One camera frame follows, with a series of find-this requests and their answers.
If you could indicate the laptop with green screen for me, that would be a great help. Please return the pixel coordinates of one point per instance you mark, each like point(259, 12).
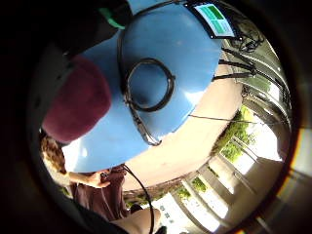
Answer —
point(216, 19)

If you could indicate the maroon round soft object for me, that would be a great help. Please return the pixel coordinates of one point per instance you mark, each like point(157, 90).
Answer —
point(79, 100)

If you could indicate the green bushes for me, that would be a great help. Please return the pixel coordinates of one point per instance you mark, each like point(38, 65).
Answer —
point(237, 136)

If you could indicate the black tripod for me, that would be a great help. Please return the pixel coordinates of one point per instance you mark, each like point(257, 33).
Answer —
point(237, 66)

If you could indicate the white pillared railing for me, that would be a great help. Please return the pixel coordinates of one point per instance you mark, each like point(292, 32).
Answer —
point(221, 191)

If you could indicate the the person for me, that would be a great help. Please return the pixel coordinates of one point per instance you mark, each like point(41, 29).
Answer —
point(104, 198)

